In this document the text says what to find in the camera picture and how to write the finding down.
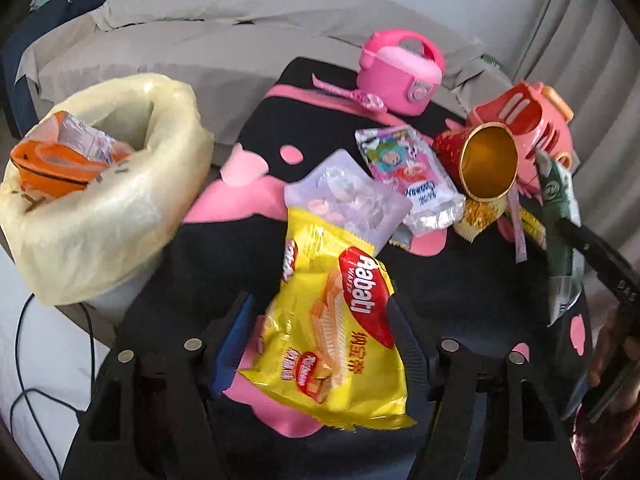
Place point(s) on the orange toy basket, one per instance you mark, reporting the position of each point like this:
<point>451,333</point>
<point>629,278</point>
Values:
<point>525,120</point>

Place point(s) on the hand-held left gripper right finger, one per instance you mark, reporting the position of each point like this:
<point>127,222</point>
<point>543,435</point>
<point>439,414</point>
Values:
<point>415,355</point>

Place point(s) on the pink lollipop-shaped wrapper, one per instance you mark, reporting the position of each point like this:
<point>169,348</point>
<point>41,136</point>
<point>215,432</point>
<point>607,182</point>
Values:
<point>350,94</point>

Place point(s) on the grey covered sofa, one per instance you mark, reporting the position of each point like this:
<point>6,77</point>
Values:
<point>200,45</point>

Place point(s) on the yellow strip wrapper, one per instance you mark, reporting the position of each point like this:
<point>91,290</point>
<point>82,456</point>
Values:
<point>532,227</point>

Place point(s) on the person's right hand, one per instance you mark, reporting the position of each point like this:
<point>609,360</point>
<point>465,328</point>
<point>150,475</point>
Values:
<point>604,355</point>

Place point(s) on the pink strip wrapper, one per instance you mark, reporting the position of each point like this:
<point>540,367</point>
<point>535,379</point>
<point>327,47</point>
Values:
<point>517,240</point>

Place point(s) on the orange snack packet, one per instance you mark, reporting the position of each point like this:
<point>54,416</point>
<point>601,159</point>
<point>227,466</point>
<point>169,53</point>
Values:
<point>55,180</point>

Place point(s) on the green small item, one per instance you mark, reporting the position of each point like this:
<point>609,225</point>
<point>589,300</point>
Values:
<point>492,61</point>

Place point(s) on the clear plastic packet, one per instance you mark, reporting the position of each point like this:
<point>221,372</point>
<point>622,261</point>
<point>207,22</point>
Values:
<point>350,195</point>

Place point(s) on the person's right forearm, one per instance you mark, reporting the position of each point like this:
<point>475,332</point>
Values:
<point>605,445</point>

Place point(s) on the grey curtain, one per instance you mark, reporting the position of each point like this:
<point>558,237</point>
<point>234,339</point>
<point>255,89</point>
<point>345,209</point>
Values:
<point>575,35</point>

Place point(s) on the red and gold paper cup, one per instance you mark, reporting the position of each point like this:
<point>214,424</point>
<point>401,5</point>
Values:
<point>487,165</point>

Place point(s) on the yellow wafer packet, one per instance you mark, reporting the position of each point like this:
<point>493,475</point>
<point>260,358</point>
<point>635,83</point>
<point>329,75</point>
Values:
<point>330,350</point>

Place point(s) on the gold foil wrapper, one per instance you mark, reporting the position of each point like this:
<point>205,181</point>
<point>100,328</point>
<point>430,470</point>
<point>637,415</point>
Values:
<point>477,220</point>

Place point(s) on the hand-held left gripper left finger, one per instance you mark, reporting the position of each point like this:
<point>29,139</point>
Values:
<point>232,347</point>

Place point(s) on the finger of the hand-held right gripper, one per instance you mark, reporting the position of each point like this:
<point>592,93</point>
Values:
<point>600,260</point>

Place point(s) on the pink toy rice cooker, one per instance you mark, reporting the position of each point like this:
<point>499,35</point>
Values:
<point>395,80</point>

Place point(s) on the dark blue cabinet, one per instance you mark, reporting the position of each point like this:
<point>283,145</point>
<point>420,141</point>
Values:
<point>50,15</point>

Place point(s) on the colourful cartoon snack packet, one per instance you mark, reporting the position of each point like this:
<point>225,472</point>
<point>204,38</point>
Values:
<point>400,165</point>

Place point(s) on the trash bin with yellow bag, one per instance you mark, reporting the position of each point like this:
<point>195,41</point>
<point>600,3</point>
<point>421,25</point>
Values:
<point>100,220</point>

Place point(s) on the black and pink printed blanket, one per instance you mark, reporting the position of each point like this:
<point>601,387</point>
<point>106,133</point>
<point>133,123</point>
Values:
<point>190,270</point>

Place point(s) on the green snack packet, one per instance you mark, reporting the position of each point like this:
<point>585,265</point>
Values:
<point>562,260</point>

